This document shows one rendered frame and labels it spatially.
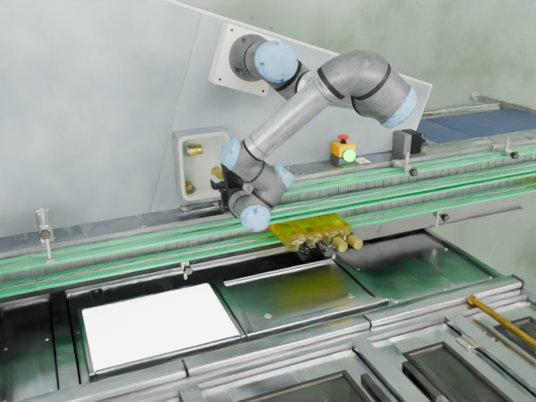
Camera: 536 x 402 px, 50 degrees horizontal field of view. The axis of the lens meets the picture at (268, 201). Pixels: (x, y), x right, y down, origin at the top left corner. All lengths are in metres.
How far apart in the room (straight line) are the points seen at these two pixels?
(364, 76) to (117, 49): 0.83
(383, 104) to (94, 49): 0.91
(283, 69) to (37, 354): 1.08
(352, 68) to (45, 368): 1.13
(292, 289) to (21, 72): 1.05
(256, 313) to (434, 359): 0.52
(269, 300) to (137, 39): 0.91
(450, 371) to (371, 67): 0.83
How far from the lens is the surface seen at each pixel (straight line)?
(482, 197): 2.47
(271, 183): 1.57
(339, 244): 1.87
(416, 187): 2.23
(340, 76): 1.40
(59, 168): 1.96
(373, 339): 1.74
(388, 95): 1.44
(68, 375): 1.68
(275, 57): 1.74
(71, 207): 2.00
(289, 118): 1.45
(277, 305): 1.81
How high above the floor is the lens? 2.62
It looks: 60 degrees down
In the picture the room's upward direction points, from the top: 132 degrees clockwise
